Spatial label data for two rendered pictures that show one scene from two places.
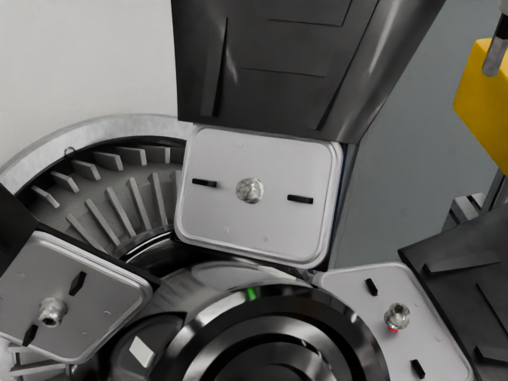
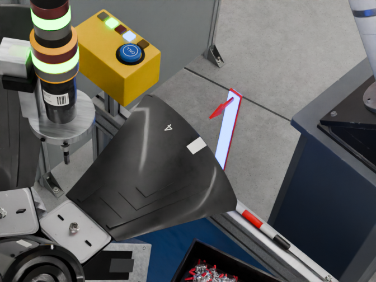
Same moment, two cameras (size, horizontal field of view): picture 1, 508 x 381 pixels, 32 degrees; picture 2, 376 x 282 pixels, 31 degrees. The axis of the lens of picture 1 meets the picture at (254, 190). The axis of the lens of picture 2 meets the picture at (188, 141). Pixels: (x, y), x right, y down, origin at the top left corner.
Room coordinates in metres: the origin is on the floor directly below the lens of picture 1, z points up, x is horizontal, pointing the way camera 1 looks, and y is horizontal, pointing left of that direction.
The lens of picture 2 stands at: (-0.13, -0.01, 2.03)
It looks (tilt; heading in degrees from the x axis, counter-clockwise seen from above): 55 degrees down; 332
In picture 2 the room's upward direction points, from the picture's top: 9 degrees clockwise
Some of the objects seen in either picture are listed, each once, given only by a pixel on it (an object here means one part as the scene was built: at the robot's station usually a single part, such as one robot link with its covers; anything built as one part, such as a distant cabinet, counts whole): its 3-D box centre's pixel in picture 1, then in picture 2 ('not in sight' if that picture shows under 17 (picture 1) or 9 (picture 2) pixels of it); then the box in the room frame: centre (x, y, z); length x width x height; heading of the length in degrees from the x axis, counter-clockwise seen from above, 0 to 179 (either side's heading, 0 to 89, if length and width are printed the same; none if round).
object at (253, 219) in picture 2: not in sight; (260, 225); (0.36, -0.46, 0.87); 0.14 x 0.01 x 0.01; 27
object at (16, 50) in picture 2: not in sight; (20, 56); (0.32, -0.06, 1.53); 0.02 x 0.02 x 0.02; 62
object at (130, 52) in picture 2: not in sight; (130, 53); (0.69, -0.29, 1.08); 0.04 x 0.04 x 0.02
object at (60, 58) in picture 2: not in sight; (53, 42); (0.30, -0.09, 1.56); 0.04 x 0.04 x 0.01
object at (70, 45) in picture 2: not in sight; (55, 51); (0.30, -0.09, 1.55); 0.04 x 0.04 x 0.05
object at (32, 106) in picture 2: not in sight; (49, 88); (0.31, -0.08, 1.49); 0.09 x 0.07 x 0.10; 62
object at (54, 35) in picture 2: not in sight; (51, 22); (0.30, -0.09, 1.59); 0.03 x 0.03 x 0.01
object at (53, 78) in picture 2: not in sight; (56, 60); (0.30, -0.09, 1.53); 0.04 x 0.04 x 0.01
